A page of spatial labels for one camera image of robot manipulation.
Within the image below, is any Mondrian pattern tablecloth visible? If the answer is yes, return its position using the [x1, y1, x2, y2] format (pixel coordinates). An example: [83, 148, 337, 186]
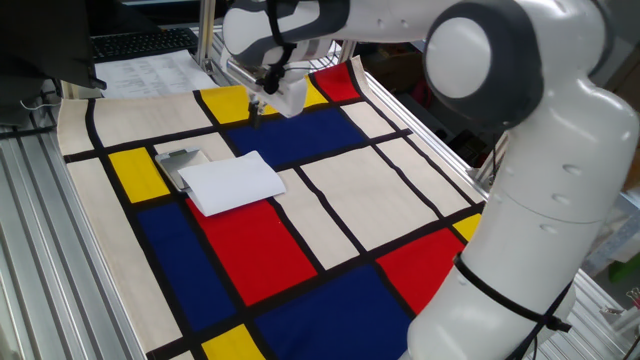
[55, 54, 489, 360]

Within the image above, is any black cable tie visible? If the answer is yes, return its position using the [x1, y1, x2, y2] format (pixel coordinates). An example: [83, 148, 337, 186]
[452, 252, 574, 334]

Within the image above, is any aluminium frame post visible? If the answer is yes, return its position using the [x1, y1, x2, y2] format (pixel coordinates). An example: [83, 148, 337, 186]
[196, 0, 217, 69]

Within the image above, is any large black monitor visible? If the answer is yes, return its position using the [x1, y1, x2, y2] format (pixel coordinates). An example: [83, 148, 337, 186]
[0, 0, 109, 111]

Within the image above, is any printed white paper sheet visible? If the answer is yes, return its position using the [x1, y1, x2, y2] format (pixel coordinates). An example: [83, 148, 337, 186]
[93, 48, 220, 100]

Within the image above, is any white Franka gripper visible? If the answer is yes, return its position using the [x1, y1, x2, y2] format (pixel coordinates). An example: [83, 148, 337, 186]
[247, 67, 309, 129]

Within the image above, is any black computer keyboard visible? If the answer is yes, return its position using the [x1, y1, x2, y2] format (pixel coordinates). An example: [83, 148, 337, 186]
[89, 27, 200, 65]

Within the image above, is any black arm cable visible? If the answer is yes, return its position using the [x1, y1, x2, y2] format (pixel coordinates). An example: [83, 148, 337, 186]
[504, 279, 576, 360]

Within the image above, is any bright green object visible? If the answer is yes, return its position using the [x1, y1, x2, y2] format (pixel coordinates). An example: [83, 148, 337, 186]
[607, 252, 640, 284]

